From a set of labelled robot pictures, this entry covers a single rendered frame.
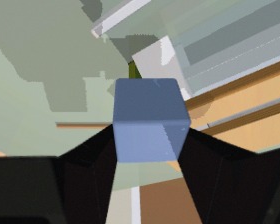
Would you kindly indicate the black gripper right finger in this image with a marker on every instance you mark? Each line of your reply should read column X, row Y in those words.
column 229, row 184

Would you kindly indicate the small blue block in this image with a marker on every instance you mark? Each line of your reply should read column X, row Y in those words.
column 150, row 120

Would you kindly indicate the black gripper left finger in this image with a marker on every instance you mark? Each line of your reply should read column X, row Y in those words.
column 74, row 188

